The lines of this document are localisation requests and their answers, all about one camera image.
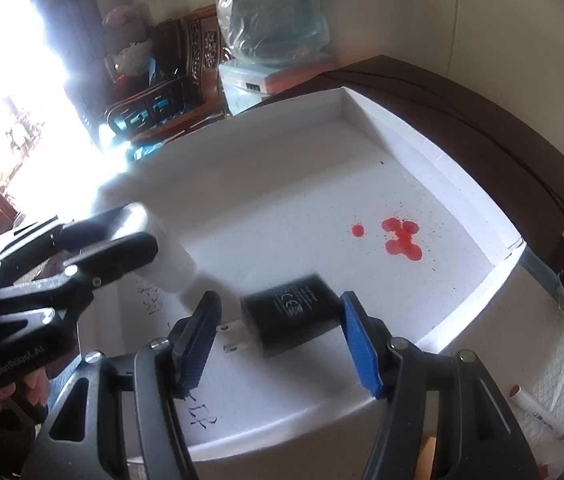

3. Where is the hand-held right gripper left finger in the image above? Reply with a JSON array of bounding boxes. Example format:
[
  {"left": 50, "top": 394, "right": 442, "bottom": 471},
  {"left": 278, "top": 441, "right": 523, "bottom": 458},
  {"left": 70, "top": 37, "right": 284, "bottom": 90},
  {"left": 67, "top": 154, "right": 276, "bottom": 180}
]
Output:
[{"left": 21, "top": 290, "right": 223, "bottom": 480}]

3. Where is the dark wooden door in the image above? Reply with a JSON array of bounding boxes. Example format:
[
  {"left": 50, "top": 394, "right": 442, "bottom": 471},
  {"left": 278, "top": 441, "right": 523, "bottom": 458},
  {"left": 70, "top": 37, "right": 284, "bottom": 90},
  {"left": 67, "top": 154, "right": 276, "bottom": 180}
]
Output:
[{"left": 24, "top": 0, "right": 113, "bottom": 126}]

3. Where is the white water dispenser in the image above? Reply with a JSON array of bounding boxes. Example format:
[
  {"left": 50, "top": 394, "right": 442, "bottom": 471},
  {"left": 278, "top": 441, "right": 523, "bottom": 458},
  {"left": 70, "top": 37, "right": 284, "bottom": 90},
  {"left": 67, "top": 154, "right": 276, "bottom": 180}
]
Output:
[{"left": 218, "top": 55, "right": 337, "bottom": 116}]

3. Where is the white shallow cardboard box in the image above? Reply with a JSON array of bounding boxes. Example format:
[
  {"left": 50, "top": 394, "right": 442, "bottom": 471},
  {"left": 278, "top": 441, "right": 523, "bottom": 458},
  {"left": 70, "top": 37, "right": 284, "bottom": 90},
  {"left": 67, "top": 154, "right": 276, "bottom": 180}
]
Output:
[{"left": 77, "top": 86, "right": 526, "bottom": 463}]

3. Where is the carved wooden side table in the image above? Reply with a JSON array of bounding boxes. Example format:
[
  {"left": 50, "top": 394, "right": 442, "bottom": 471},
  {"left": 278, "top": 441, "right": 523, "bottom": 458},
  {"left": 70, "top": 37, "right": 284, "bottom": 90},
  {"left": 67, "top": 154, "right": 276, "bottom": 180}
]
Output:
[{"left": 152, "top": 5, "right": 223, "bottom": 86}]

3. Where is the clear blue water jug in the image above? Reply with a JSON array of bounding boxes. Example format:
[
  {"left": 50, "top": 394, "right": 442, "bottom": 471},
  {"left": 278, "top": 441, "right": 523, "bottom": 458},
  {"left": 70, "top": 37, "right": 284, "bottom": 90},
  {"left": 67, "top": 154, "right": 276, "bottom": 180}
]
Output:
[{"left": 205, "top": 0, "right": 330, "bottom": 63}]

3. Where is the white lip balm tube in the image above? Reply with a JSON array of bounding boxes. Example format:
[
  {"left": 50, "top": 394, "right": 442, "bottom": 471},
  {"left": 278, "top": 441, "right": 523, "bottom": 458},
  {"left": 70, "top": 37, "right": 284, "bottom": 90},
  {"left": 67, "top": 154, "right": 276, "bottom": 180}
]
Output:
[{"left": 506, "top": 384, "right": 564, "bottom": 448}]

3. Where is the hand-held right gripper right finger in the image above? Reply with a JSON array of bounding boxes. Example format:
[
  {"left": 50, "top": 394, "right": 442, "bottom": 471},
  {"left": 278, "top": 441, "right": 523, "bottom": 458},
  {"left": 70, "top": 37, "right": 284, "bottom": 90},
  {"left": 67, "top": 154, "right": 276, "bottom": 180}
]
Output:
[{"left": 339, "top": 290, "right": 540, "bottom": 480}]

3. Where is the wooden armchair with blue cushion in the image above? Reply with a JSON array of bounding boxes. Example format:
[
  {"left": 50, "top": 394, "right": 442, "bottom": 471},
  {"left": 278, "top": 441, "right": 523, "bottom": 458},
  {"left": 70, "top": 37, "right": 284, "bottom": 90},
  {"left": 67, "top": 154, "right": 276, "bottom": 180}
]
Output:
[{"left": 104, "top": 77, "right": 230, "bottom": 145}]

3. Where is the person's left hand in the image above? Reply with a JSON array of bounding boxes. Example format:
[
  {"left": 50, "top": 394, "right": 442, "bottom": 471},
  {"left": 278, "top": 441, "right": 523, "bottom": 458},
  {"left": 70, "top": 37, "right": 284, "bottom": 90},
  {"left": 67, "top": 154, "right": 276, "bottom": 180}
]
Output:
[{"left": 0, "top": 367, "right": 51, "bottom": 426}]

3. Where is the white plastic bag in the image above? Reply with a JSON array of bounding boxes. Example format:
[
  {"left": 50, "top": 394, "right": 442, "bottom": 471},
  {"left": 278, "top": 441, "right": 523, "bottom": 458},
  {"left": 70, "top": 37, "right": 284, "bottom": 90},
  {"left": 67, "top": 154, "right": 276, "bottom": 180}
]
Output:
[{"left": 103, "top": 2, "right": 155, "bottom": 86}]

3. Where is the white paper towel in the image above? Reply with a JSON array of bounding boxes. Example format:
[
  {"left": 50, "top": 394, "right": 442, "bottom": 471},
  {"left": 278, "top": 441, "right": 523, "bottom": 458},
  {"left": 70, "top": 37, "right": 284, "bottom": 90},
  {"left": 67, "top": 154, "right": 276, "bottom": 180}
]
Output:
[{"left": 482, "top": 310, "right": 564, "bottom": 461}]

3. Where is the black charger plug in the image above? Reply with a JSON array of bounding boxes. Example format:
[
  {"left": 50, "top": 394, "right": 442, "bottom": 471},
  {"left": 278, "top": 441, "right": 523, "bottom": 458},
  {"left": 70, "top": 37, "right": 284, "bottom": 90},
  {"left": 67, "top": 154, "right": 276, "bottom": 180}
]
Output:
[{"left": 217, "top": 274, "right": 345, "bottom": 359}]

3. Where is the white plastic cylinder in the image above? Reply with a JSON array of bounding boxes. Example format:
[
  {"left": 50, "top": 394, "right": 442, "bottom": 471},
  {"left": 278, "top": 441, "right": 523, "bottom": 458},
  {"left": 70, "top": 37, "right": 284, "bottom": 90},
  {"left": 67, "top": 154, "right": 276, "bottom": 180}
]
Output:
[{"left": 124, "top": 202, "right": 199, "bottom": 297}]

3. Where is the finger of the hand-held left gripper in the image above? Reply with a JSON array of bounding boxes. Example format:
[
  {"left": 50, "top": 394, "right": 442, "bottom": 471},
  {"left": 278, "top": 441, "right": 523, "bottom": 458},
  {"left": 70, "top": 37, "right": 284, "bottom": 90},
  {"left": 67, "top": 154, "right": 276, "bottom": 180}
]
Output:
[
  {"left": 0, "top": 204, "right": 136, "bottom": 267},
  {"left": 0, "top": 232, "right": 159, "bottom": 322}
]

